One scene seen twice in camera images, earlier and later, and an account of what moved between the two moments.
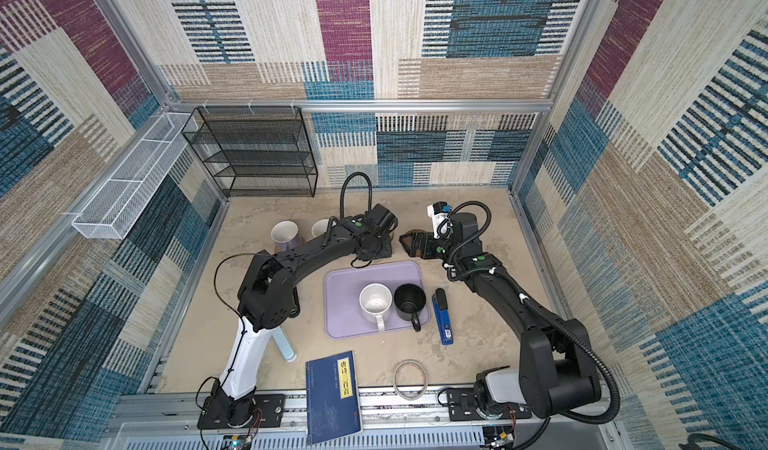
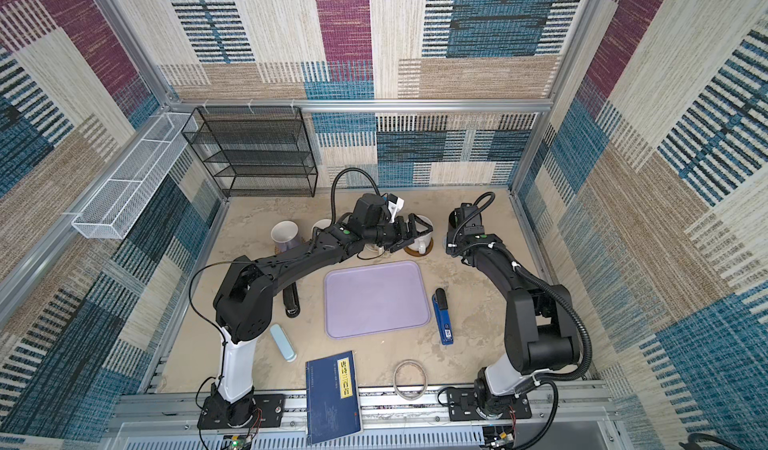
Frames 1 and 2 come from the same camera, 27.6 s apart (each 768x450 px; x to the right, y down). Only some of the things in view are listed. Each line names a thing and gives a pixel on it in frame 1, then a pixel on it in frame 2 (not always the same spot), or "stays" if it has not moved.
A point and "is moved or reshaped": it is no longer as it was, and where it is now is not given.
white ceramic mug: x=376 y=300 is moved or reshaped
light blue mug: x=321 y=226 stays
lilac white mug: x=286 y=235 stays
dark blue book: x=332 y=398 stays
